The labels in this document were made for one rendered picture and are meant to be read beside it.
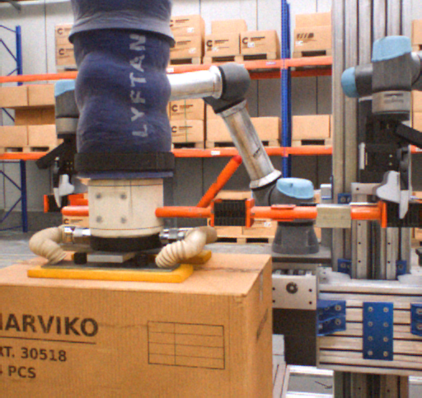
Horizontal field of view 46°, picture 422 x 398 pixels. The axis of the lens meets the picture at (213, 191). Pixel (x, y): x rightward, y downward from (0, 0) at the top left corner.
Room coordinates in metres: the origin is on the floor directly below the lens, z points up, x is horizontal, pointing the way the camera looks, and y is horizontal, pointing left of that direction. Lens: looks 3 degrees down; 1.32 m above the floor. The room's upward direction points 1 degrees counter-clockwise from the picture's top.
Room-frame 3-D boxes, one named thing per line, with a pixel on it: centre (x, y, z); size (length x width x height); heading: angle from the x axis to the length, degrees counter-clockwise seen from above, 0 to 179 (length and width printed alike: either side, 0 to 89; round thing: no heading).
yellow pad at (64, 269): (1.06, 0.22, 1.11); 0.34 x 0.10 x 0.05; 78
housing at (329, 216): (1.05, -0.25, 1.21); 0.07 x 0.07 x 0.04; 78
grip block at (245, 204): (1.10, -0.04, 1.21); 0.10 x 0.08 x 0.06; 168
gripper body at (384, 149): (1.03, -0.36, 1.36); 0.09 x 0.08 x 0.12; 78
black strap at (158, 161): (1.15, 0.20, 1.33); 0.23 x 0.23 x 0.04
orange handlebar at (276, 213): (1.23, -0.02, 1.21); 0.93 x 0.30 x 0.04; 78
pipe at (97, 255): (1.15, 0.20, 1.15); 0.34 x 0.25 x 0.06; 78
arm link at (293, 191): (1.61, -0.26, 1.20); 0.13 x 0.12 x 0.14; 23
